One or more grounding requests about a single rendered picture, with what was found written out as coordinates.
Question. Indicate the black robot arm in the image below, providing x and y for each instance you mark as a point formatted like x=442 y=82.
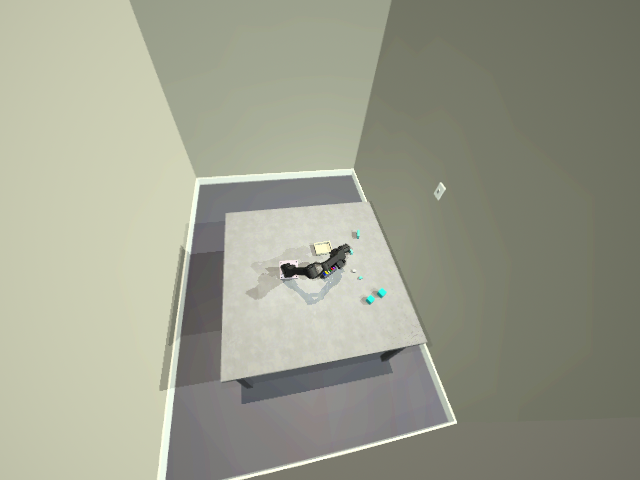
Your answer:
x=337 y=258

